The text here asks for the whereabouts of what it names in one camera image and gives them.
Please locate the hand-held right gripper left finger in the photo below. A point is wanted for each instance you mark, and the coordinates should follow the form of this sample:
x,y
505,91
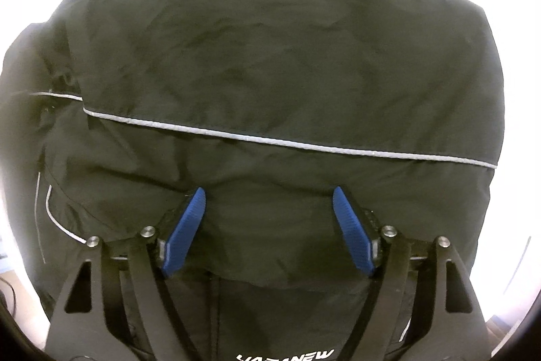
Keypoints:
x,y
184,228

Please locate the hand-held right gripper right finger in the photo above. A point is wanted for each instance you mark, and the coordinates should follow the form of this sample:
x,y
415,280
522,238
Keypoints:
x,y
353,230

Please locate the black jacket with grey piping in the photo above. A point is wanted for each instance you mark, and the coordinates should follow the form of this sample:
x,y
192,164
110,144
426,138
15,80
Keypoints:
x,y
270,90

